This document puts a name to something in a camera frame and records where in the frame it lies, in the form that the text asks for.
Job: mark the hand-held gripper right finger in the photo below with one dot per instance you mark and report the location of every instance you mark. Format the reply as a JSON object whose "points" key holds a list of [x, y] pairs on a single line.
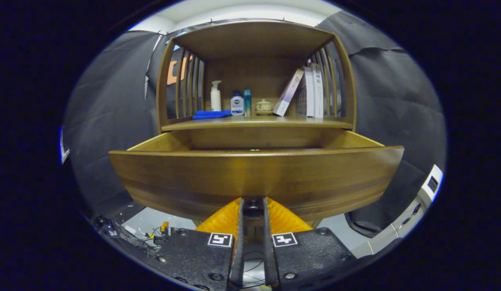
{"points": [[268, 250]]}

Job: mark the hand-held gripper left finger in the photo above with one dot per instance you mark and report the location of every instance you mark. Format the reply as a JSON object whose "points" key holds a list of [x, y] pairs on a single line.
{"points": [[238, 258]]}

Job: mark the dark drawer knob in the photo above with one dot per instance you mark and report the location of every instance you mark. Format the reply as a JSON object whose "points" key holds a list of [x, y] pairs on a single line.
{"points": [[253, 208]]}

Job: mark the wooden drawer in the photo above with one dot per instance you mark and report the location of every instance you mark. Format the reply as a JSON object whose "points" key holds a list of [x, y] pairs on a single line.
{"points": [[254, 173]]}

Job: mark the wooden countertop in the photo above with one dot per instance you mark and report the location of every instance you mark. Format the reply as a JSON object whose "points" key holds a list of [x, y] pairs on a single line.
{"points": [[254, 121]]}

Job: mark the wooden cabinet with slatted shelf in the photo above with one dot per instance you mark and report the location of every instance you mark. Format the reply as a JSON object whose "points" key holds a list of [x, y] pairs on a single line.
{"points": [[254, 40]]}

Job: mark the dark floor equipment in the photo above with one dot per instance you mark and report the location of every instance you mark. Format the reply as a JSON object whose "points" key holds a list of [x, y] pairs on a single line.
{"points": [[113, 232]]}

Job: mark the beige lidded ceramic cup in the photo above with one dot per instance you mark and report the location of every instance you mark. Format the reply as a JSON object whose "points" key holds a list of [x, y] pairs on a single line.
{"points": [[263, 107]]}

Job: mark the blue folded cloth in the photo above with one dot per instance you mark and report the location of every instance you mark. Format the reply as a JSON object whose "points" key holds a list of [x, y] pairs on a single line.
{"points": [[210, 114]]}

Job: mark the small white blue-capped bottle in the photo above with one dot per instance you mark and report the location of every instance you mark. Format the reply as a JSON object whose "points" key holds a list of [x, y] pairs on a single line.
{"points": [[237, 107]]}

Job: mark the teal slim bottle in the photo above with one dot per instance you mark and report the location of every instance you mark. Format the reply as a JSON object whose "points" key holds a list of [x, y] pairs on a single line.
{"points": [[247, 103]]}

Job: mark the dark patterned book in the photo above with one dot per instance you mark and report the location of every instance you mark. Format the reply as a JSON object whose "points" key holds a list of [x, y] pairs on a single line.
{"points": [[301, 101]]}

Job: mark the white pump bottle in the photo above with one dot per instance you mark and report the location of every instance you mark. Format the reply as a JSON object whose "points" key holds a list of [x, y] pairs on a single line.
{"points": [[216, 101]]}

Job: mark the purple cover book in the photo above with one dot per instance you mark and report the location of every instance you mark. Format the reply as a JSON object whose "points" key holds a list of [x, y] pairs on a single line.
{"points": [[288, 92]]}

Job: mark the plain white book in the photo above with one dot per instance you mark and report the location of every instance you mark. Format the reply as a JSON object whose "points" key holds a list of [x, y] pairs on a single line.
{"points": [[309, 93]]}

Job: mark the white book with black characters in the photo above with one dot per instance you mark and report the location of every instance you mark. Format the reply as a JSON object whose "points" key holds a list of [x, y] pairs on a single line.
{"points": [[317, 93]]}

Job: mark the white appliance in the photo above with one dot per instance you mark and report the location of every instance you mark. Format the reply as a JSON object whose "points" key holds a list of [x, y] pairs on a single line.
{"points": [[430, 186]]}

